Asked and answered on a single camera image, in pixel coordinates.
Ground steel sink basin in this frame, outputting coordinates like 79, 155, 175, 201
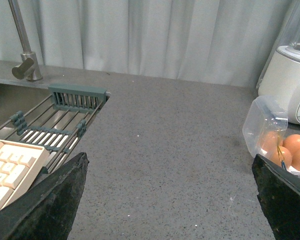
0, 83, 50, 126

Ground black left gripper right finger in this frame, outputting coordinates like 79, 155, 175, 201
251, 154, 300, 240

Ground green sink drain rack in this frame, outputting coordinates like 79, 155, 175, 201
0, 83, 109, 173

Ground yellow blue rubber band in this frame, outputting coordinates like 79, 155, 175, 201
276, 134, 287, 170

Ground steel faucet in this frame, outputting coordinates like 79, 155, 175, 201
8, 0, 43, 82

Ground white Joyoung blender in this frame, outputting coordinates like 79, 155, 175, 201
257, 0, 300, 125

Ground beige keyboard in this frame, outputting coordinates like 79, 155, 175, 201
0, 139, 50, 210

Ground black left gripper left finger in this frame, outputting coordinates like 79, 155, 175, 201
0, 152, 89, 240

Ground clear plastic egg box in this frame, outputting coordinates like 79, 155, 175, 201
242, 95, 300, 177

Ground grey curtain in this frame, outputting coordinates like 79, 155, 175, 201
0, 0, 300, 88

